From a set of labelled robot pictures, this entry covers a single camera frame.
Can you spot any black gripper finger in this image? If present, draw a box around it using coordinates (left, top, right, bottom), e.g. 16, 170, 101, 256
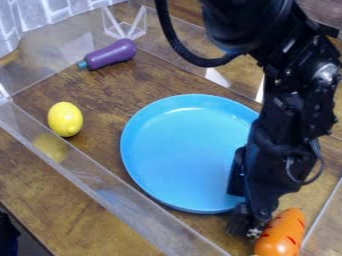
227, 147, 245, 196
225, 203, 264, 239

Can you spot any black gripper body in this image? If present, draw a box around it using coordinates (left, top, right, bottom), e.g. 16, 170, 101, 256
243, 95, 322, 223

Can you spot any orange toy carrot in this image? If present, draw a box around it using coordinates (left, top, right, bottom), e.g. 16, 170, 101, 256
253, 208, 306, 256

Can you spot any blue round plate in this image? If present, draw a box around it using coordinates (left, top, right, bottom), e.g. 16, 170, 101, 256
120, 94, 257, 214

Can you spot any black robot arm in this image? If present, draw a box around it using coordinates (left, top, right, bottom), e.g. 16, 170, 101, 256
200, 0, 342, 238

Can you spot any yellow toy lemon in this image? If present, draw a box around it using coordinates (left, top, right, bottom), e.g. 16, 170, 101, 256
46, 102, 82, 137

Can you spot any purple toy eggplant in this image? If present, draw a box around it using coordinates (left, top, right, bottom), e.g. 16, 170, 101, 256
77, 38, 136, 70

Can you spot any clear acrylic front wall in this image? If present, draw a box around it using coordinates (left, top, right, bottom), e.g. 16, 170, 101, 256
0, 98, 229, 256

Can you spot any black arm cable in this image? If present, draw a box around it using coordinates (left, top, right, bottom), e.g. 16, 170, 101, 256
152, 0, 241, 68

